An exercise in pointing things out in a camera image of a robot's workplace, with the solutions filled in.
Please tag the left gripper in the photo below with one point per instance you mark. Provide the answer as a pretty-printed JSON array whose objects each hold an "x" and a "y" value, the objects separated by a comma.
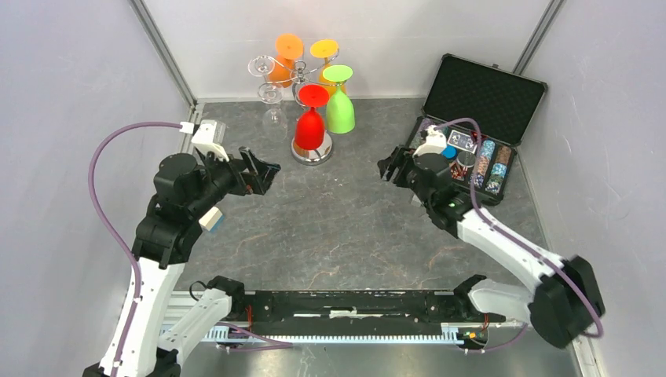
[{"x": 265, "y": 172}]

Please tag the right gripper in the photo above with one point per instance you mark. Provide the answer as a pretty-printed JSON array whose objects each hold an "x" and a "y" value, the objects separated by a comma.
[{"x": 400, "y": 156}]

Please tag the clear wine glass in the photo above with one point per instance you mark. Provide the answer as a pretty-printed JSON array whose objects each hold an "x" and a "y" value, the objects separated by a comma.
[
  {"x": 261, "y": 66},
  {"x": 274, "y": 120}
]

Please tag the red wine glass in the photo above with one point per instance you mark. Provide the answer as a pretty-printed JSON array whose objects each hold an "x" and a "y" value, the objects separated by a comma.
[{"x": 310, "y": 128}]

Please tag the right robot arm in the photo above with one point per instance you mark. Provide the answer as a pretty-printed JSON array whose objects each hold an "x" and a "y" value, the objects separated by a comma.
[{"x": 558, "y": 297}]

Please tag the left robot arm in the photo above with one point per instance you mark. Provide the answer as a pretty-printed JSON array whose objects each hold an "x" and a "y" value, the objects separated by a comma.
[{"x": 185, "y": 204}]

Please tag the green wine glass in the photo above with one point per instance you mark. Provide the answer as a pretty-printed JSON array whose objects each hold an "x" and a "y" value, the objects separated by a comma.
[{"x": 340, "y": 110}]

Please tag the chrome wine glass rack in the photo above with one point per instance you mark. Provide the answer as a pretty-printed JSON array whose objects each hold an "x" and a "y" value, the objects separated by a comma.
[{"x": 320, "y": 155}]

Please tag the orange wine glass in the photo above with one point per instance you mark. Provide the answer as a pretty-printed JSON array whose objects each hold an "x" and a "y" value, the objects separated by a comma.
[{"x": 289, "y": 48}]

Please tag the yellow wine glass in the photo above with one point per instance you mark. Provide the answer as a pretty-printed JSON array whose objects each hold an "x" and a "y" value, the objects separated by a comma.
[{"x": 325, "y": 52}]

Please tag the blue round chip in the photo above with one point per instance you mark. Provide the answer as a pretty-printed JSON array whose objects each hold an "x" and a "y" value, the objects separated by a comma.
[{"x": 449, "y": 152}]

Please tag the playing card deck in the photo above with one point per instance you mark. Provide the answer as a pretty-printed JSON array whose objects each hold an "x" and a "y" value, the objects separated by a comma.
[{"x": 462, "y": 141}]

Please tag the white and blue block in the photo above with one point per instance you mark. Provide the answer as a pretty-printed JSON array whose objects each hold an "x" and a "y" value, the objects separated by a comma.
[{"x": 211, "y": 219}]

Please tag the black poker chip case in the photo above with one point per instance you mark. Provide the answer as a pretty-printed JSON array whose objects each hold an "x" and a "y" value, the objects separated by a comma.
[{"x": 502, "y": 103}]

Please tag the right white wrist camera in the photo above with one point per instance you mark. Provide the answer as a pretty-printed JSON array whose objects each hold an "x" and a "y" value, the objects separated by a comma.
[{"x": 435, "y": 142}]

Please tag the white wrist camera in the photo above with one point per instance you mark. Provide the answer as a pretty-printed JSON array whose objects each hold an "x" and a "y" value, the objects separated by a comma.
[
  {"x": 435, "y": 142},
  {"x": 207, "y": 137}
]

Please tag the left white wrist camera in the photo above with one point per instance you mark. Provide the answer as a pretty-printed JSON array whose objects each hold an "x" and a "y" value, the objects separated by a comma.
[{"x": 207, "y": 137}]

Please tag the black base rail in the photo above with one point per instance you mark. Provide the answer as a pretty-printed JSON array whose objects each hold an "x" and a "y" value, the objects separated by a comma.
[{"x": 356, "y": 317}]

